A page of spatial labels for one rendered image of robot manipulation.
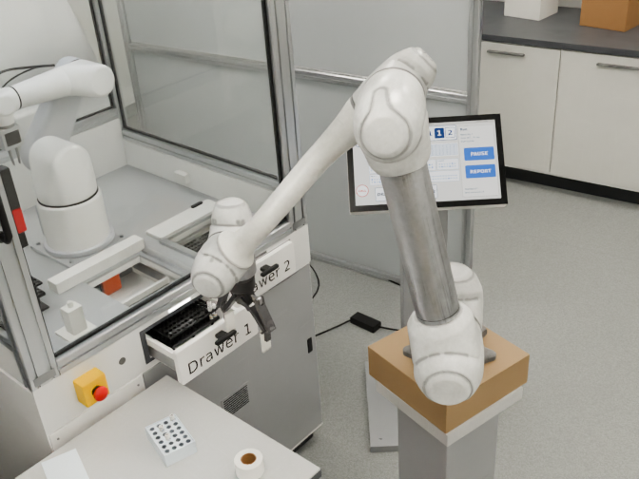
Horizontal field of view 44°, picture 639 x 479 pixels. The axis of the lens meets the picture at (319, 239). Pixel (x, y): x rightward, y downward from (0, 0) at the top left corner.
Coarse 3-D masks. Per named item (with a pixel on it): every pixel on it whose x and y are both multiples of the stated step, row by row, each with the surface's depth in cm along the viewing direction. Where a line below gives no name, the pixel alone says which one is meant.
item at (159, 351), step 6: (204, 300) 234; (210, 300) 232; (216, 300) 230; (216, 306) 231; (222, 312) 231; (210, 324) 230; (150, 336) 227; (150, 342) 216; (156, 342) 215; (150, 348) 217; (156, 348) 215; (162, 348) 213; (168, 348) 212; (150, 354) 218; (156, 354) 216; (162, 354) 214; (168, 354) 212; (162, 360) 215; (168, 360) 212; (168, 366) 214; (174, 366) 212
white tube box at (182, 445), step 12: (168, 420) 202; (156, 432) 199; (168, 432) 198; (180, 432) 199; (156, 444) 194; (168, 444) 195; (180, 444) 195; (192, 444) 194; (168, 456) 192; (180, 456) 194
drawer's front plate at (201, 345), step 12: (240, 312) 219; (216, 324) 214; (240, 324) 220; (252, 324) 225; (204, 336) 211; (240, 336) 222; (252, 336) 226; (180, 348) 206; (192, 348) 208; (204, 348) 212; (216, 348) 216; (228, 348) 220; (180, 360) 206; (192, 360) 210; (204, 360) 214; (216, 360) 217; (180, 372) 207
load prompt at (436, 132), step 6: (432, 126) 261; (438, 126) 261; (444, 126) 261; (450, 126) 261; (432, 132) 261; (438, 132) 261; (444, 132) 261; (450, 132) 261; (432, 138) 261; (438, 138) 261; (444, 138) 261; (450, 138) 260; (456, 138) 260
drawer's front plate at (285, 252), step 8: (288, 240) 251; (280, 248) 247; (288, 248) 250; (264, 256) 244; (272, 256) 245; (280, 256) 247; (288, 256) 251; (256, 264) 240; (264, 264) 243; (272, 264) 246; (280, 264) 249; (256, 272) 241; (272, 272) 247; (280, 272) 250; (288, 272) 253; (256, 280) 242; (264, 280) 245; (272, 280) 248; (264, 288) 246
